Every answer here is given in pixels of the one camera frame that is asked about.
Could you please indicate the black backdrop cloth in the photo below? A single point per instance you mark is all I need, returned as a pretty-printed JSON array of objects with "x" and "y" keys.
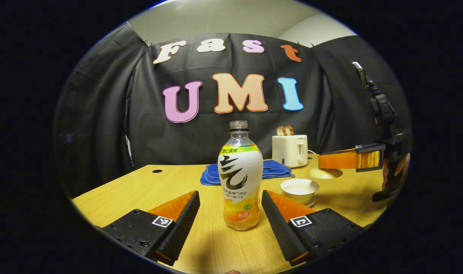
[{"x": 147, "y": 129}]

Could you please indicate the white saucer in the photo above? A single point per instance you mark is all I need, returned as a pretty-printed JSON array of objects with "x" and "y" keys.
[{"x": 312, "y": 203}]

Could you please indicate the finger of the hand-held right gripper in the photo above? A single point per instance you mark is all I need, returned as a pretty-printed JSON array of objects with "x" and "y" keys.
[{"x": 341, "y": 160}]

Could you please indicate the white teacup lid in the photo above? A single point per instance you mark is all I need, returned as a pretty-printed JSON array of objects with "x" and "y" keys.
[{"x": 325, "y": 173}]

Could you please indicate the toast slice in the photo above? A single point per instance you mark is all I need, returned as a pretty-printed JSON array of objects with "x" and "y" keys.
[
  {"x": 290, "y": 130},
  {"x": 281, "y": 131}
]

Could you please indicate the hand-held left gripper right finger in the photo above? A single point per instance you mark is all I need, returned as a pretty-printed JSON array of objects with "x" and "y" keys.
[{"x": 279, "y": 226}]

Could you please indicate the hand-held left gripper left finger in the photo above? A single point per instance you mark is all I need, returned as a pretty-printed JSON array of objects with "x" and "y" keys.
[{"x": 185, "y": 224}]

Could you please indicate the blue towel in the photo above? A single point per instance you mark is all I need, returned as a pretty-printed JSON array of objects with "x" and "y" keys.
[{"x": 212, "y": 175}]

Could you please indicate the plastic water bottle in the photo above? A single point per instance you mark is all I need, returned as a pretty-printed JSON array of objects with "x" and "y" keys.
[{"x": 241, "y": 179}]

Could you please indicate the cream toaster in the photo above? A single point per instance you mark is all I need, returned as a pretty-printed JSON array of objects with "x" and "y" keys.
[{"x": 288, "y": 150}]

